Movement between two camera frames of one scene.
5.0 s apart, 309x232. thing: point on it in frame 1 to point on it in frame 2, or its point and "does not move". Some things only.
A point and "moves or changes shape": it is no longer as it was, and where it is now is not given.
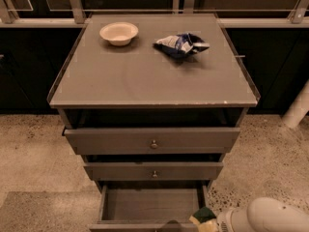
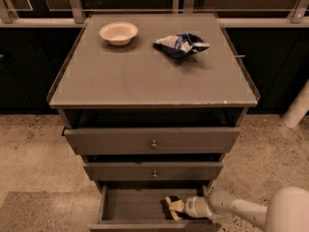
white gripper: [227, 222] to [191, 206]
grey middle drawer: [153, 171] does not move
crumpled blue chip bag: [182, 44] does not move
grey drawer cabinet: [154, 102] does not move
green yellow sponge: [202, 215] moves or changes shape
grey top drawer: [154, 140] does not move
